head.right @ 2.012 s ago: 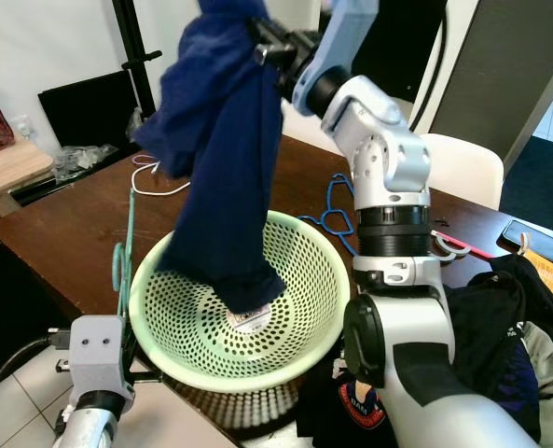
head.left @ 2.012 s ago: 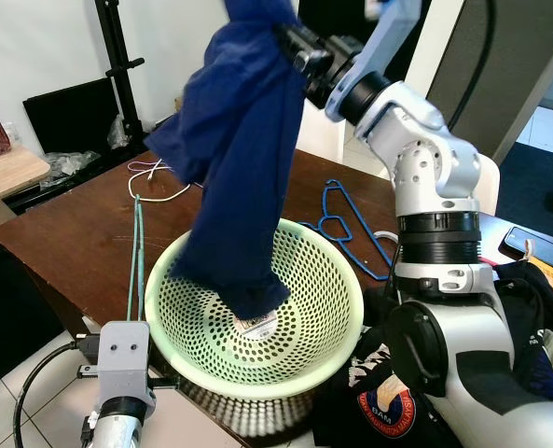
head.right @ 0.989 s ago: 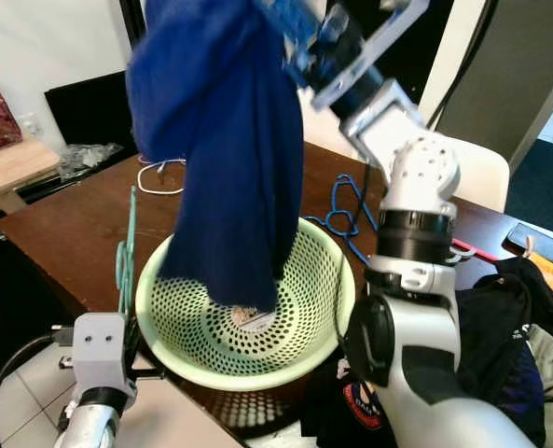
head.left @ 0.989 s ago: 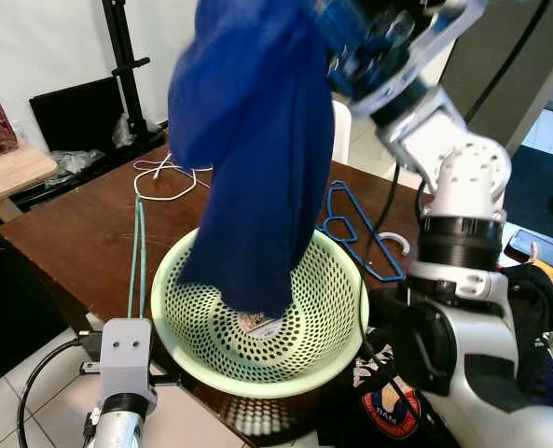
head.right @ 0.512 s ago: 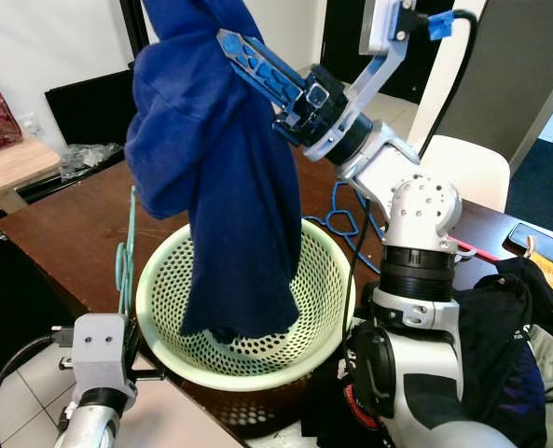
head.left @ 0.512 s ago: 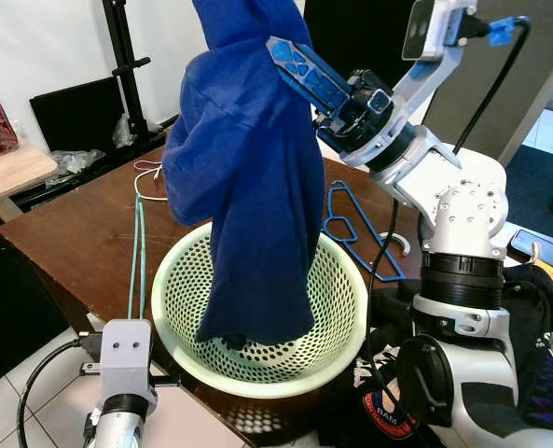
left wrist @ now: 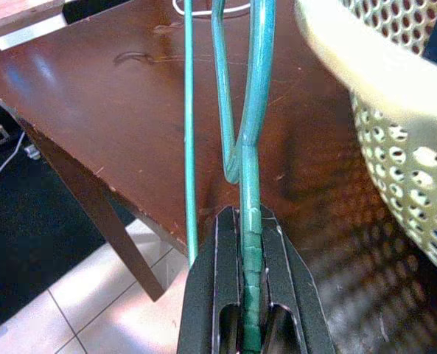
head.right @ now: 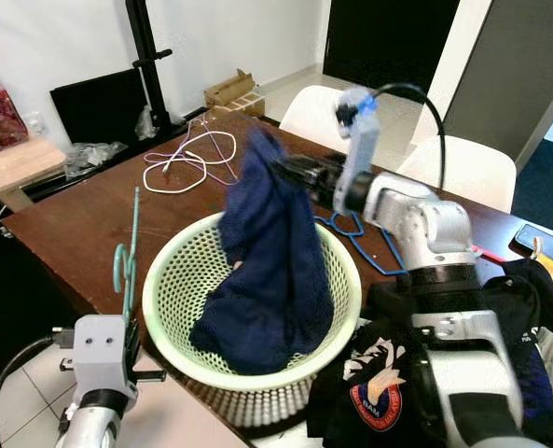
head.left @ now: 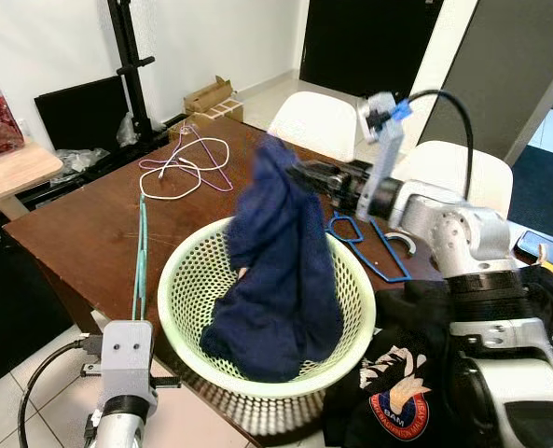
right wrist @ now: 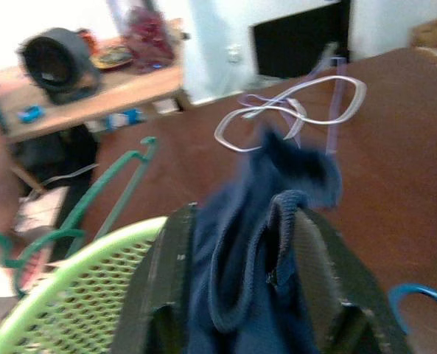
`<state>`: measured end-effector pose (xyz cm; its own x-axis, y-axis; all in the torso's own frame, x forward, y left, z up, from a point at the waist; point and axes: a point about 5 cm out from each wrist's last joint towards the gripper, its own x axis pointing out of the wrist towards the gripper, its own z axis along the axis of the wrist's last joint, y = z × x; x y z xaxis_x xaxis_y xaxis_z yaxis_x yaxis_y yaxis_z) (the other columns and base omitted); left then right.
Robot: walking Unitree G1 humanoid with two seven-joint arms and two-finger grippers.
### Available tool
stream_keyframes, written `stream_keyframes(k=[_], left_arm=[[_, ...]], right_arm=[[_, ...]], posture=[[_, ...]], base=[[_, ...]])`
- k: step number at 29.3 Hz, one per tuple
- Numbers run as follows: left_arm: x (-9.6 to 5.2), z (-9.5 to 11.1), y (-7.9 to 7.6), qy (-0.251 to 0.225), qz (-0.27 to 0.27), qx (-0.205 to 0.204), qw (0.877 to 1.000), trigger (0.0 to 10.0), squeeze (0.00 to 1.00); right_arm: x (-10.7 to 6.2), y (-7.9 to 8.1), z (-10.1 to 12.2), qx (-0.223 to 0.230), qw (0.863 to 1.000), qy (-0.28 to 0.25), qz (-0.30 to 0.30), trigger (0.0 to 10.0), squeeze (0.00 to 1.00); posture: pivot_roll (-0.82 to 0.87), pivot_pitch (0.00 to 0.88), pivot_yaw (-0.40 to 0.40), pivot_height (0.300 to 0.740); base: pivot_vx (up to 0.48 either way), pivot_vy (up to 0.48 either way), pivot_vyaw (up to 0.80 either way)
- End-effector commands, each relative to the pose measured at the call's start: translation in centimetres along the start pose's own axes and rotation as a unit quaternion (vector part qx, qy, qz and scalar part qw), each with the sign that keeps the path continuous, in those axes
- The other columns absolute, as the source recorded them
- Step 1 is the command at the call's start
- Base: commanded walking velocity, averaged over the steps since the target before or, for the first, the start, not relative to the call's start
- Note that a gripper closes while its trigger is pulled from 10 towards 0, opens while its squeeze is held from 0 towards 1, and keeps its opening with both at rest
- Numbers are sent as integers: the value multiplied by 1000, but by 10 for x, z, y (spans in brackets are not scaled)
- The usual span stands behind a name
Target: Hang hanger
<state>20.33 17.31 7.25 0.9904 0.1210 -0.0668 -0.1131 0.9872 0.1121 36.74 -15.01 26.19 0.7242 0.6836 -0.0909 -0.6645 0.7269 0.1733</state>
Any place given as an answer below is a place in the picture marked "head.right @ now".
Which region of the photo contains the navy blue garment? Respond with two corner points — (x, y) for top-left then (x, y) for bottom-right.
(189, 126), (336, 377)

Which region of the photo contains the teal plastic hanger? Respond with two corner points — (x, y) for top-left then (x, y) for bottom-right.
(113, 187), (140, 318)

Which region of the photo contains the white plastic chair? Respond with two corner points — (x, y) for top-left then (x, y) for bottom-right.
(278, 86), (361, 155)
(397, 135), (519, 216)

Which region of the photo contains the small cardboard box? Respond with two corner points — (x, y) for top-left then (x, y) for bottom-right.
(203, 68), (265, 119)

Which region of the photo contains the light green laundry basket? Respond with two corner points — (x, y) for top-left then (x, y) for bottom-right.
(143, 213), (364, 427)

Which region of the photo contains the pink pen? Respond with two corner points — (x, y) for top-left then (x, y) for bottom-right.
(472, 245), (512, 265)

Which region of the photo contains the black stand pole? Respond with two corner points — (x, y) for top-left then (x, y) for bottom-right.
(124, 0), (176, 136)

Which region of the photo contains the black logo t-shirt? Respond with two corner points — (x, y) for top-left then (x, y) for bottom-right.
(309, 259), (553, 448)

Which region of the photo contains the crumpled clear plastic bag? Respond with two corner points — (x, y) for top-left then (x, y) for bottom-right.
(63, 140), (130, 180)

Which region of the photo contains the black flat board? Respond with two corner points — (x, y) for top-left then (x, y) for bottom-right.
(49, 67), (158, 147)

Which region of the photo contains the black smartphone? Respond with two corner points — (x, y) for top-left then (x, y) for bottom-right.
(511, 224), (553, 273)

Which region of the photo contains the light wooden side table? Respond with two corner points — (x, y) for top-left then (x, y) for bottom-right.
(0, 137), (69, 203)

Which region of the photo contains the clear jar with red contents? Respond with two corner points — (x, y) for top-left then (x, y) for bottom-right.
(0, 45), (32, 156)

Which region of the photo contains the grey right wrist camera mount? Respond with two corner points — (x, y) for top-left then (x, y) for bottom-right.
(334, 86), (381, 211)

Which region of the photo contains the pink wire hanger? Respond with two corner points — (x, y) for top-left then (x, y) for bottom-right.
(144, 117), (240, 185)

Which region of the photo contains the blue wire hanger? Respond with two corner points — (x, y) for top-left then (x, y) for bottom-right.
(318, 210), (408, 277)

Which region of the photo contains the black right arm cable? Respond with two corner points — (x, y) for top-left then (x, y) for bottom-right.
(371, 82), (448, 192)

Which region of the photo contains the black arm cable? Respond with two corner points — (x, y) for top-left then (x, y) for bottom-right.
(0, 329), (76, 448)
(371, 82), (448, 192)

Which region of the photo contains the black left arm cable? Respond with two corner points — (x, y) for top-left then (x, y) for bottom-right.
(0, 329), (76, 448)

